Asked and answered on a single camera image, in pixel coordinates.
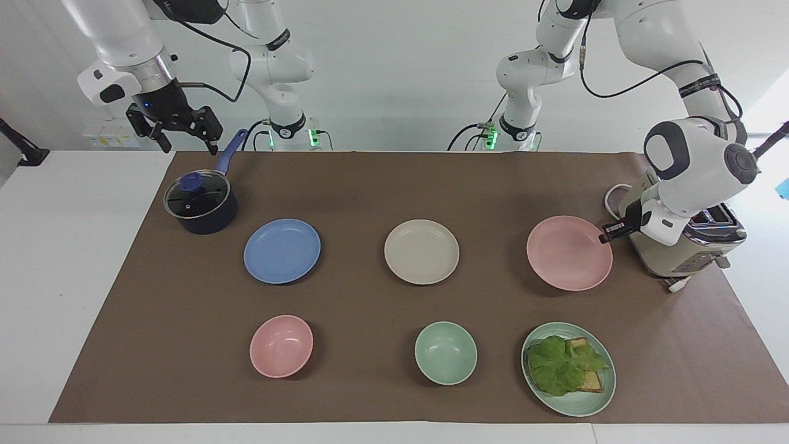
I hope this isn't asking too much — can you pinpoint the black cable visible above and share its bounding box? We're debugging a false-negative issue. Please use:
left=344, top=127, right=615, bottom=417
left=578, top=11, right=744, bottom=127
left=447, top=92, right=509, bottom=152
left=242, top=120, right=273, bottom=152
left=154, top=0, right=253, bottom=104

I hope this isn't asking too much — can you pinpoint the dark blue pot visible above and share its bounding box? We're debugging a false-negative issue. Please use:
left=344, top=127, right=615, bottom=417
left=163, top=128, right=248, bottom=236

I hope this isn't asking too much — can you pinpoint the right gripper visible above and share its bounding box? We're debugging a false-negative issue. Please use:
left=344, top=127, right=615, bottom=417
left=126, top=79, right=224, bottom=156

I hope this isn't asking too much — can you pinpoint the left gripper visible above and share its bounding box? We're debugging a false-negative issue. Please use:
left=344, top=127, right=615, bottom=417
left=599, top=203, right=652, bottom=245

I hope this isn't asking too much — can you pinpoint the green lettuce leaf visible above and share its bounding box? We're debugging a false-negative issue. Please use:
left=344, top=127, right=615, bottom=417
left=525, top=335, right=611, bottom=397

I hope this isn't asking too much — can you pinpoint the cream toaster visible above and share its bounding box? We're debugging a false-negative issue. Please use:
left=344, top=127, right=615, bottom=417
left=616, top=178, right=748, bottom=280

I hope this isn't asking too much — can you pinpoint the pink bowl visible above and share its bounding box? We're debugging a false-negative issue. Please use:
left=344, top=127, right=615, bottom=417
left=249, top=314, right=314, bottom=379

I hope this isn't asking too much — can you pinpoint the beige plate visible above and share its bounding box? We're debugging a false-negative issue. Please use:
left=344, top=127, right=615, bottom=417
left=383, top=219, right=461, bottom=286

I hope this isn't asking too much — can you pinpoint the toasted bread slice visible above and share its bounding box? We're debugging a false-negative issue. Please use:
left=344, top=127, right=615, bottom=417
left=566, top=337, right=605, bottom=393

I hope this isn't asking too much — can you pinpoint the green bowl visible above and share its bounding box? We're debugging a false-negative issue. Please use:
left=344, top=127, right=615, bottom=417
left=414, top=321, right=478, bottom=387

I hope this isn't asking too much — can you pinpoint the pink plate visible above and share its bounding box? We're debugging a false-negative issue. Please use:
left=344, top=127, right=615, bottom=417
left=526, top=215, right=615, bottom=292

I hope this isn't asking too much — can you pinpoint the green plate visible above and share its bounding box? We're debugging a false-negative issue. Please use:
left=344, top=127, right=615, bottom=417
left=521, top=321, right=617, bottom=418

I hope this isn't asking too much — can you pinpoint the glass lid with blue knob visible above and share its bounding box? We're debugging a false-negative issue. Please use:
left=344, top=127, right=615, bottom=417
left=163, top=172, right=231, bottom=220

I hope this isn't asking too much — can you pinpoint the white cable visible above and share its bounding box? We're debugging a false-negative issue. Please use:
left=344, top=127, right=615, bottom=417
left=603, top=183, right=637, bottom=221

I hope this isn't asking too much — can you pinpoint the blue plate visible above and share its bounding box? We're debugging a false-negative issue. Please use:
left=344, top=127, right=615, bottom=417
left=243, top=218, right=322, bottom=286

